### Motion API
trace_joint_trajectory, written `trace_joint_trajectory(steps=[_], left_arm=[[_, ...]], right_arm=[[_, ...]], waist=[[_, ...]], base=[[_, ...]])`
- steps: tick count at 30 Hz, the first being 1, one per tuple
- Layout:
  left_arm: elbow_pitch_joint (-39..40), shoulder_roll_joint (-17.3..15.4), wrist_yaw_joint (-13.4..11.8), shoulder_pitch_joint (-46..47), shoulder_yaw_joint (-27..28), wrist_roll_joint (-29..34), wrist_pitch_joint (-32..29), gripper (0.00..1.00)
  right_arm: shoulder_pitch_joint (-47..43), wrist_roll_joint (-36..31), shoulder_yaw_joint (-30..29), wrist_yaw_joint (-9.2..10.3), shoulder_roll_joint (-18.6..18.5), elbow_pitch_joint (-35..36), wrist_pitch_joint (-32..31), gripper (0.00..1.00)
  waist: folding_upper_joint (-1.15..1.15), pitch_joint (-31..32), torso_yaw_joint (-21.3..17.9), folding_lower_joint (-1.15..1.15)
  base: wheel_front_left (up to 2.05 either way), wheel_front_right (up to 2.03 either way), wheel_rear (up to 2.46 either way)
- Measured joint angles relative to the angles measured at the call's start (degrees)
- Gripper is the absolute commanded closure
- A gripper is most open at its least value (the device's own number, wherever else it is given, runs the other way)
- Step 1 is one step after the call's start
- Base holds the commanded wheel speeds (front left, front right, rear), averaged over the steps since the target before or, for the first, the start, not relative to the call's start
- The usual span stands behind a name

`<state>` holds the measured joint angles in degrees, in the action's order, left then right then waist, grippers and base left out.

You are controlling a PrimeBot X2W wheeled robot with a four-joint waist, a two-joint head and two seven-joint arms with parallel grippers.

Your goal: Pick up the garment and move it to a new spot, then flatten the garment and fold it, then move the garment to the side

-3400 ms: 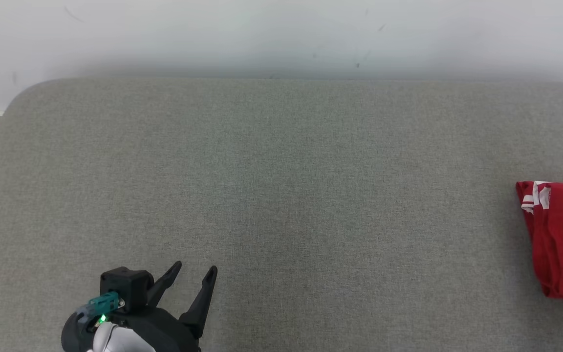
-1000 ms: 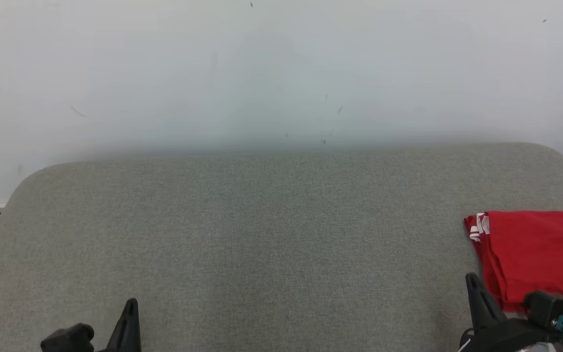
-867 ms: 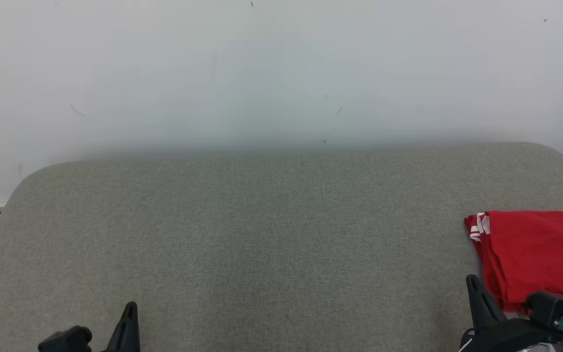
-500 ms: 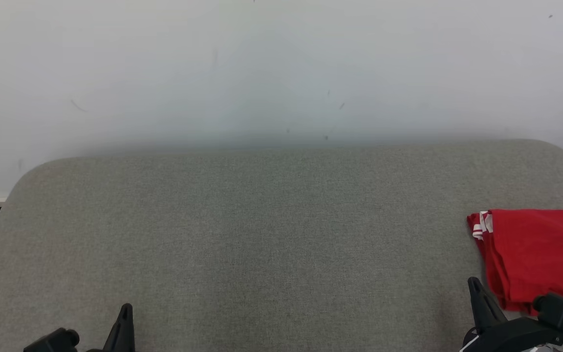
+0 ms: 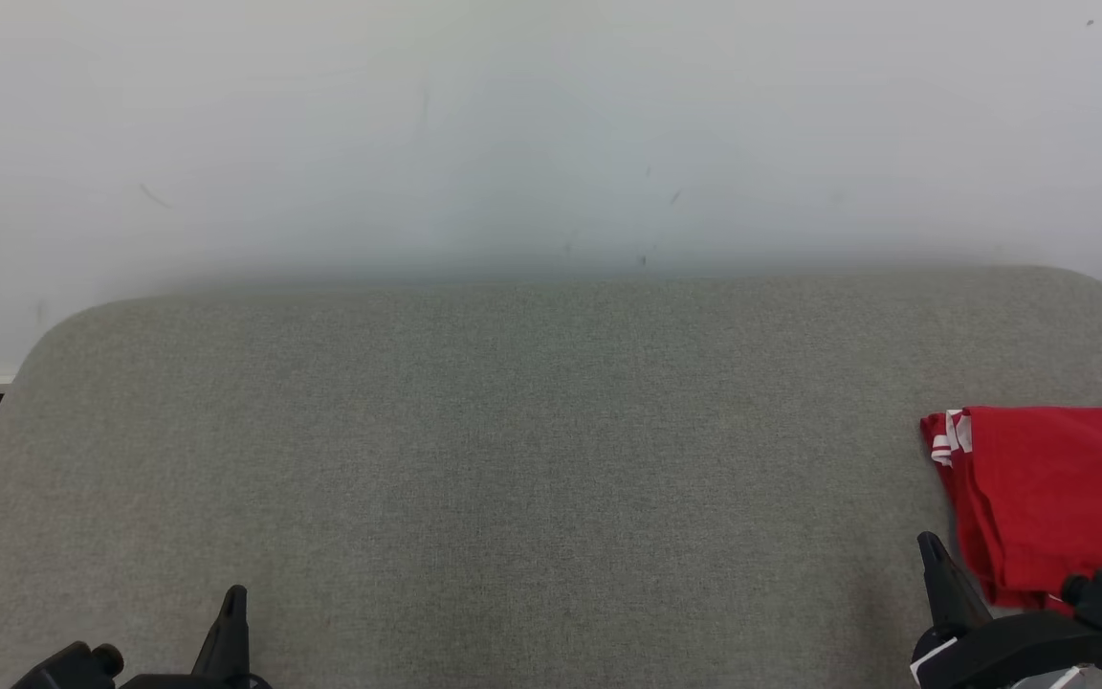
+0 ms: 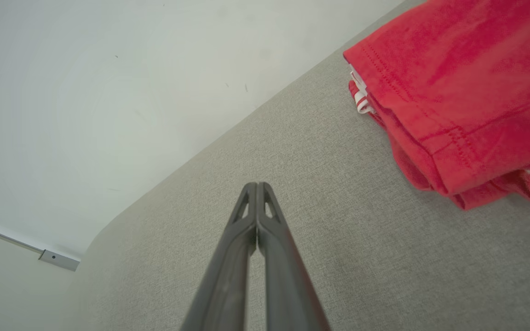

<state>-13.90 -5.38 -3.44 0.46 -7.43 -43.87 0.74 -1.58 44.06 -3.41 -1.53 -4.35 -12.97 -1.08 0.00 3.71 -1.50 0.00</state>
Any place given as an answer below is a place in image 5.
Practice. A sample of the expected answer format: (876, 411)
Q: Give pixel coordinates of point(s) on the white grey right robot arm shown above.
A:
(1053, 679)

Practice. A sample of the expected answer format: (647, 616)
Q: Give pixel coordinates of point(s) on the red white basketball jersey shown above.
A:
(943, 440)

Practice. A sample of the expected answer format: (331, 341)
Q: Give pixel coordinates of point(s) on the red basketball shorts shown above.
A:
(1068, 498)

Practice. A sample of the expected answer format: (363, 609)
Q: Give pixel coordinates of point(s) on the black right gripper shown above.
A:
(1020, 641)

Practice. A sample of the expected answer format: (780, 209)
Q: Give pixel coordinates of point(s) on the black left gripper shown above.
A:
(207, 683)

